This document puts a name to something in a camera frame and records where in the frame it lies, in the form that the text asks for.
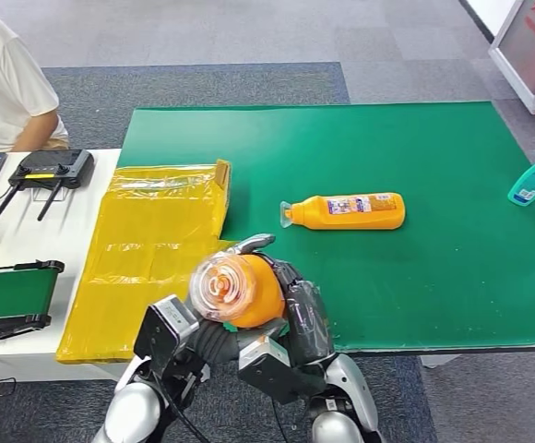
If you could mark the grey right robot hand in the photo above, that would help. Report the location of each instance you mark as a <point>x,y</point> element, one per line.
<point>306,324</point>

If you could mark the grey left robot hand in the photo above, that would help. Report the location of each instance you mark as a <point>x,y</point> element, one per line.
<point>216,342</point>

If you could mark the orange bottle with clear cap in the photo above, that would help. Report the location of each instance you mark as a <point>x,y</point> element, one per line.
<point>355,217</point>
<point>258,293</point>

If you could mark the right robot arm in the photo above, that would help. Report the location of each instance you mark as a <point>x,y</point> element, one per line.
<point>355,391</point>

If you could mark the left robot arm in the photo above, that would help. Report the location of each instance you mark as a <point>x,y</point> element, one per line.
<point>129,409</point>

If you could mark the teal plastic bottle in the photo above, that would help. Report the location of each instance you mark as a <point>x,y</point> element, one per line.
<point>532,179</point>

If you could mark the yellow taped cardboard sheet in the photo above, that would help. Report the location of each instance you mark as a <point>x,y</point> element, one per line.
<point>138,269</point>

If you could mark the green table mat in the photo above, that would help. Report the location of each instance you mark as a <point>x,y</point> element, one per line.
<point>387,153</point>

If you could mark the white table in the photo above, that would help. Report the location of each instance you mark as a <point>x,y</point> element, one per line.
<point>32,241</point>

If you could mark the small green belt conveyor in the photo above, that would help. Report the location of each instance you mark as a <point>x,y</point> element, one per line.
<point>9,293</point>

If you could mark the black remote controller with antennas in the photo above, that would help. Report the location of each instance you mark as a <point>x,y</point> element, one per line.
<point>53,165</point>

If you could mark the person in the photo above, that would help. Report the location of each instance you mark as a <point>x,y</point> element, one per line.
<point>5,85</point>

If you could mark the white red display stand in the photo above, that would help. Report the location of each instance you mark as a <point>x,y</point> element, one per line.
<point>532,52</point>

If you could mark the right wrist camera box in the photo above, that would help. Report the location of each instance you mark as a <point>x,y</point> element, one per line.
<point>258,364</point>

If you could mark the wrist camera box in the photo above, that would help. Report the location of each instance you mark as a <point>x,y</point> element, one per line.
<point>258,364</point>
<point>166,324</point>

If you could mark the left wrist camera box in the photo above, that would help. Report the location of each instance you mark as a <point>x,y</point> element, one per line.
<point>166,324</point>

